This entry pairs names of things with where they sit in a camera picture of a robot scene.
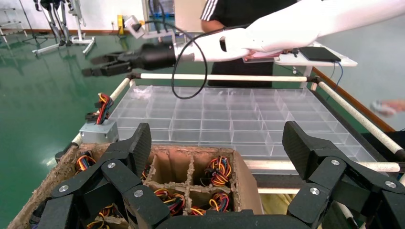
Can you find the yellow floor sign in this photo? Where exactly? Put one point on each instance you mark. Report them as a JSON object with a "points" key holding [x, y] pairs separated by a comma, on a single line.
{"points": [[120, 23]]}

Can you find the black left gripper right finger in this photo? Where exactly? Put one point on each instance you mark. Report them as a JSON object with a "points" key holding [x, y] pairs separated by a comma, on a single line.
{"points": [[341, 189]]}

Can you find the person's right forearm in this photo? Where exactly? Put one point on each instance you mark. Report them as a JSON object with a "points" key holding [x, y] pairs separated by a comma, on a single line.
{"points": [[212, 27]]}

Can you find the clear plastic compartment tray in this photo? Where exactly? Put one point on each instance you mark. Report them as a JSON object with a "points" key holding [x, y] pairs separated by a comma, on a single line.
{"points": [[253, 126]]}

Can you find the person in striped black shirt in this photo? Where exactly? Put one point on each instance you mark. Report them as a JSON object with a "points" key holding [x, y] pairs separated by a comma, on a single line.
{"points": [[237, 12]]}

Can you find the black humanoid robot legs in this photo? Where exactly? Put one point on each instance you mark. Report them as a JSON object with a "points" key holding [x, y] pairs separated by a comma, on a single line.
{"points": [[65, 31]]}

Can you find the beige door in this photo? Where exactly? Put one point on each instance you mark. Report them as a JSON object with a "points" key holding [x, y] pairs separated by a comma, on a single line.
{"points": [[186, 15]]}

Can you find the cardboard box with pulp dividers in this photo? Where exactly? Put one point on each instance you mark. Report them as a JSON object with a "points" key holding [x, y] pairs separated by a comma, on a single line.
{"points": [[246, 183]]}

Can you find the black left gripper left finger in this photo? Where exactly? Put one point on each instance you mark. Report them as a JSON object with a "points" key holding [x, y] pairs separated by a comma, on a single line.
{"points": [[104, 189]]}

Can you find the white mobile stand frame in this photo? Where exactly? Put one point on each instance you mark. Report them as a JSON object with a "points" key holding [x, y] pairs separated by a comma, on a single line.
{"points": [[83, 40]]}

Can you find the hand holding white controller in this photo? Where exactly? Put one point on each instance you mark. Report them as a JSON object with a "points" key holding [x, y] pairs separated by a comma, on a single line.
{"points": [[398, 106]]}

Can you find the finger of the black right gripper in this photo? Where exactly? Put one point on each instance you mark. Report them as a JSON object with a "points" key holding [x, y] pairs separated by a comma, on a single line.
{"points": [[110, 58], [107, 69]]}

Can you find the metal shelf rack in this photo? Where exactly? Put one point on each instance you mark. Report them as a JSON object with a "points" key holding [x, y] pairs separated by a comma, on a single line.
{"points": [[11, 23]]}

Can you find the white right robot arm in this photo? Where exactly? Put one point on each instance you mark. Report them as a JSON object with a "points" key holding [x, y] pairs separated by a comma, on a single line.
{"points": [[284, 34]]}

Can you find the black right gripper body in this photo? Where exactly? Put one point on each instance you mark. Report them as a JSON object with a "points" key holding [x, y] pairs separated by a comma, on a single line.
{"points": [[155, 57]]}

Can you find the black laptop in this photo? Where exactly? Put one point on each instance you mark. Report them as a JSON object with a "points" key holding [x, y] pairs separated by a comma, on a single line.
{"points": [[319, 54]]}

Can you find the white handheld controller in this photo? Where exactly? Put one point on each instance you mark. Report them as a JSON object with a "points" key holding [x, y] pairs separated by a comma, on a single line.
{"points": [[381, 109]]}

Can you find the white desk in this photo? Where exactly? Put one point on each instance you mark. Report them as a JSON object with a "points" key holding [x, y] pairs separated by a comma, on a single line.
{"points": [[346, 61]]}

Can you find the yellow cloth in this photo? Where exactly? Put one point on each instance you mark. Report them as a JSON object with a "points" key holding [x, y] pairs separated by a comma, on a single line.
{"points": [[278, 204]]}

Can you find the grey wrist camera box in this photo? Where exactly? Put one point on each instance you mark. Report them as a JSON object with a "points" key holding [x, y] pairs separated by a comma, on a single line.
{"points": [[133, 27]]}

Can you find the crumpled clear plastic bag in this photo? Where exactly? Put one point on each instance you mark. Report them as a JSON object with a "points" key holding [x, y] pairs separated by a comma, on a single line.
{"points": [[142, 92]]}

